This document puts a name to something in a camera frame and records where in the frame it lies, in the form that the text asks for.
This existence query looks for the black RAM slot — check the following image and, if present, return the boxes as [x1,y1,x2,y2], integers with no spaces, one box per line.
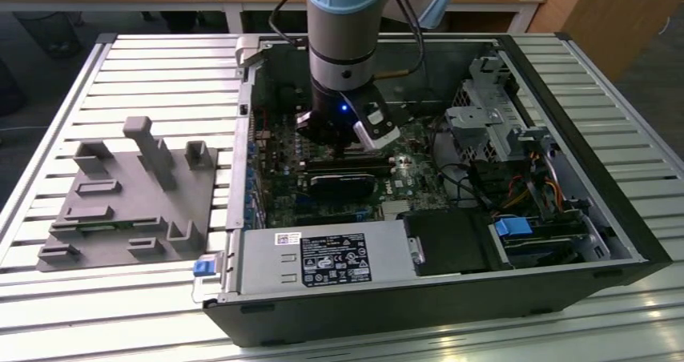
[304,168,391,175]
[305,160,389,166]
[307,156,389,162]
[305,164,391,170]

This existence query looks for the black graphics card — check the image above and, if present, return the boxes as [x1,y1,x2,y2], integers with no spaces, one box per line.
[307,172,379,203]

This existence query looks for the green motherboard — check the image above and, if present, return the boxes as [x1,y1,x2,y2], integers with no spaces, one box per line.
[248,107,459,229]

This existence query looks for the silver chipset heatsink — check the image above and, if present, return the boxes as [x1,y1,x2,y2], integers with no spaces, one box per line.
[380,200,412,221]

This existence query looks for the grey metal drive cage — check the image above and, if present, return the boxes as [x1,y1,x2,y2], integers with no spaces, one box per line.
[443,55,552,165]

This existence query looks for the silver power supply unit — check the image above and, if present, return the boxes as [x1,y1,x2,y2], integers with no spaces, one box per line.
[235,219,424,296]

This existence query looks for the black plastic shroud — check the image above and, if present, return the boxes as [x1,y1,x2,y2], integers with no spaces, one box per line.
[397,207,517,278]

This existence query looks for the grey parts rack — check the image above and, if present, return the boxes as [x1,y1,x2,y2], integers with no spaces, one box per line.
[35,115,221,274]

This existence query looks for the blue case latch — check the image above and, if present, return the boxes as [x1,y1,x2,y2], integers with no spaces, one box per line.
[191,259,216,279]

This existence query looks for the blue disk carrier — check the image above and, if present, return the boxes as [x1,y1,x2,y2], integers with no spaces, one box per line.
[493,215,587,265]

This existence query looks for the green RAM stick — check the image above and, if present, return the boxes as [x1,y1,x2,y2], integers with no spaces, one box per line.
[73,222,135,232]

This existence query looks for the black PC case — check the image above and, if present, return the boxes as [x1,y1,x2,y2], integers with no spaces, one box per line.
[201,32,673,349]

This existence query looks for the wooden cabinet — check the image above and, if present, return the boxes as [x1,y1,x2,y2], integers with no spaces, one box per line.
[525,0,684,83]

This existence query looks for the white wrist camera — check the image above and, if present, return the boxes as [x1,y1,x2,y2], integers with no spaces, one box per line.
[352,101,403,151]

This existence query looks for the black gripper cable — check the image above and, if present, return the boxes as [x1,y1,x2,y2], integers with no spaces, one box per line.
[393,0,429,115]
[268,0,312,50]

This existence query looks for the orange yellow wire bundle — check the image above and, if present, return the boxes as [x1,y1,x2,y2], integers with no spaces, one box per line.
[504,175,567,213]

